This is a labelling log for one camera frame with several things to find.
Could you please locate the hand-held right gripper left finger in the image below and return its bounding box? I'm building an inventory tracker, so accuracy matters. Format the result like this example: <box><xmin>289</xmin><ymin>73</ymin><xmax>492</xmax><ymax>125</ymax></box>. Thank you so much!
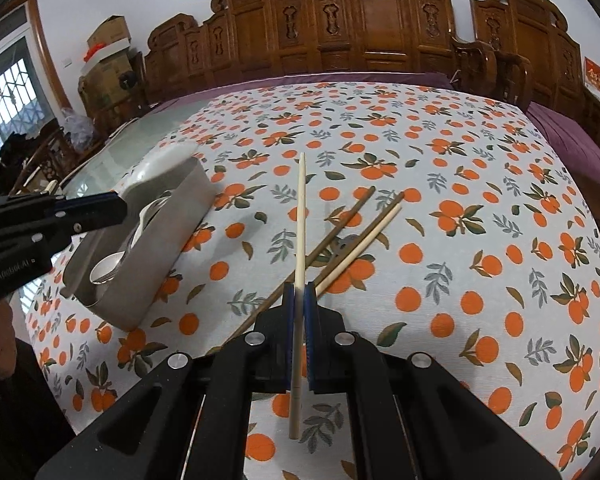
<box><xmin>32</xmin><ymin>282</ymin><xmax>297</xmax><ymax>480</ymax></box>

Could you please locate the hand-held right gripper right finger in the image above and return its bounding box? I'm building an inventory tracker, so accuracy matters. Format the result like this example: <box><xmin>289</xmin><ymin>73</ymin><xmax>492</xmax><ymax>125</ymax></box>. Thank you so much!
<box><xmin>302</xmin><ymin>281</ymin><xmax>563</xmax><ymax>480</ymax></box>

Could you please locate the red gift box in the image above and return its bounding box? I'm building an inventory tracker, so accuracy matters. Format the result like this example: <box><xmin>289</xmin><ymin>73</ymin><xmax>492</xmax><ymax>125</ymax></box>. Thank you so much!
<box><xmin>582</xmin><ymin>56</ymin><xmax>600</xmax><ymax>99</ymax></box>

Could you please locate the light wooden chopstick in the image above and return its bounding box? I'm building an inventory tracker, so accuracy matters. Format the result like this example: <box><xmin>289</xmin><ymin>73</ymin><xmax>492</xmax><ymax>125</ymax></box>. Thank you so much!
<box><xmin>288</xmin><ymin>152</ymin><xmax>307</xmax><ymax>440</ymax></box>
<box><xmin>315</xmin><ymin>203</ymin><xmax>403</xmax><ymax>297</ymax></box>

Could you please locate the clear plastic bag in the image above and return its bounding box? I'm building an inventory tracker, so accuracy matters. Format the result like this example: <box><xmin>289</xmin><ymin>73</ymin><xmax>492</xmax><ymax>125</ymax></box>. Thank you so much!
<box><xmin>60</xmin><ymin>107</ymin><xmax>97</xmax><ymax>144</ymax></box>

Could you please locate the long purple seat cushion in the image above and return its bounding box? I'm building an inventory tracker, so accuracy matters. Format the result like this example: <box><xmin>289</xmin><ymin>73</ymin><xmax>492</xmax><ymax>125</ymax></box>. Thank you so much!
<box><xmin>152</xmin><ymin>70</ymin><xmax>461</xmax><ymax>112</ymax></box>

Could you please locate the wooden door frame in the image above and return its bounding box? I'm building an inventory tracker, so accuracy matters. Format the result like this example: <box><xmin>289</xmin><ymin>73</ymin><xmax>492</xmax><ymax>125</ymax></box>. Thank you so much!
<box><xmin>0</xmin><ymin>0</ymin><xmax>69</xmax><ymax>127</ymax></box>

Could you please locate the pile of black clothes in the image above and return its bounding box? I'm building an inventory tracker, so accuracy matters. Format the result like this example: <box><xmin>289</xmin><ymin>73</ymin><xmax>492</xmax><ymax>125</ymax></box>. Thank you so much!
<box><xmin>0</xmin><ymin>120</ymin><xmax>56</xmax><ymax>173</ymax></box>

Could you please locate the white plastic spoon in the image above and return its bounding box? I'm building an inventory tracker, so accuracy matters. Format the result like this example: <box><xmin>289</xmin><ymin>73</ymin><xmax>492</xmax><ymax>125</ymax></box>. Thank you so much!
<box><xmin>128</xmin><ymin>199</ymin><xmax>167</xmax><ymax>257</ymax></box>

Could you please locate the carved wooden armchair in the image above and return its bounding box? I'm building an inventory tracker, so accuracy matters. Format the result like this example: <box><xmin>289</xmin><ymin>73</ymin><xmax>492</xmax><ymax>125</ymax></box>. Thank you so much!
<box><xmin>470</xmin><ymin>0</ymin><xmax>600</xmax><ymax>128</ymax></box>

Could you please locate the person's dark clothing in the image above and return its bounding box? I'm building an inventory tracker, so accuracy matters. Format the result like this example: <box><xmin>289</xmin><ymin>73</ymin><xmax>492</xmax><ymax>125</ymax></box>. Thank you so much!
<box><xmin>0</xmin><ymin>337</ymin><xmax>77</xmax><ymax>480</ymax></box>

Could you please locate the large cardboard box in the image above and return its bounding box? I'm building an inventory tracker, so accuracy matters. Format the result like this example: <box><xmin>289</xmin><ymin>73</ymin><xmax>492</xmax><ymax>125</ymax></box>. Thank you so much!
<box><xmin>77</xmin><ymin>52</ymin><xmax>148</xmax><ymax>122</ymax></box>

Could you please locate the door with metal grate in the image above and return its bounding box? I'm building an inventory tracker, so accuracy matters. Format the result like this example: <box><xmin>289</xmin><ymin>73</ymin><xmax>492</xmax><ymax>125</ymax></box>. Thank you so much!
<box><xmin>0</xmin><ymin>57</ymin><xmax>52</xmax><ymax>142</ymax></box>

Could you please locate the metal tray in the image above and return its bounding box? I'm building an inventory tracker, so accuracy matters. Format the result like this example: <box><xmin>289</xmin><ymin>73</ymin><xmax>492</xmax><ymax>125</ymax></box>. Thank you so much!
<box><xmin>60</xmin><ymin>142</ymin><xmax>216</xmax><ymax>332</ymax></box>

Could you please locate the small cardboard box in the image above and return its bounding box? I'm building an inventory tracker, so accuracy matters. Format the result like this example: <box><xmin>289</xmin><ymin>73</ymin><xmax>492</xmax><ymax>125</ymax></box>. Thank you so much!
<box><xmin>86</xmin><ymin>15</ymin><xmax>132</xmax><ymax>52</ymax></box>

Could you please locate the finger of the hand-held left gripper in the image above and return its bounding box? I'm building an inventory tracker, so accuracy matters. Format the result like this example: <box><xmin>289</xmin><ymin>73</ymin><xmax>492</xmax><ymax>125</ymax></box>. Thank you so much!
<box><xmin>55</xmin><ymin>199</ymin><xmax>129</xmax><ymax>236</ymax></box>
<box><xmin>52</xmin><ymin>191</ymin><xmax>122</xmax><ymax>211</ymax></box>

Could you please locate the brown wooden chopstick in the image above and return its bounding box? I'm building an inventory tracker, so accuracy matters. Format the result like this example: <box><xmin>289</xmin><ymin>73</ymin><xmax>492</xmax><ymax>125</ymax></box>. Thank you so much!
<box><xmin>230</xmin><ymin>186</ymin><xmax>377</xmax><ymax>346</ymax></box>
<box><xmin>316</xmin><ymin>191</ymin><xmax>406</xmax><ymax>285</ymax></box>

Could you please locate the metal spoon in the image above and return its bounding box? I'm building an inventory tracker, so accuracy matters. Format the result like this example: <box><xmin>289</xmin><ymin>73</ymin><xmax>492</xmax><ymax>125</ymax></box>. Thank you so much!
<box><xmin>91</xmin><ymin>254</ymin><xmax>129</xmax><ymax>285</ymax></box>

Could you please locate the orange print tablecloth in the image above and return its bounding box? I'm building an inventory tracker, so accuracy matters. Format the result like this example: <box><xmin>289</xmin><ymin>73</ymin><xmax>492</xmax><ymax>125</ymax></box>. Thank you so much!
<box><xmin>27</xmin><ymin>81</ymin><xmax>600</xmax><ymax>480</ymax></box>

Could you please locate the wooden chair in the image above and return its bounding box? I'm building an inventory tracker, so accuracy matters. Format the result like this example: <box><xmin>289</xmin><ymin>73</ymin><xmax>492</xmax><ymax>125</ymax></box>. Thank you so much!
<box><xmin>9</xmin><ymin>125</ymin><xmax>106</xmax><ymax>197</ymax></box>

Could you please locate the square purple seat cushion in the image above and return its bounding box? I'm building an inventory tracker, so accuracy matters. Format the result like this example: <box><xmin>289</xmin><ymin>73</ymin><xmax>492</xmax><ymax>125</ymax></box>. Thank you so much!
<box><xmin>526</xmin><ymin>101</ymin><xmax>600</xmax><ymax>242</ymax></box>

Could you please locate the carved wooden sofa bench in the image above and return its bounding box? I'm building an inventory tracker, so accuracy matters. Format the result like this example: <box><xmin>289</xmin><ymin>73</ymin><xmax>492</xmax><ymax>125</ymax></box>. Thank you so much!
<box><xmin>142</xmin><ymin>0</ymin><xmax>498</xmax><ymax>107</ymax></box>

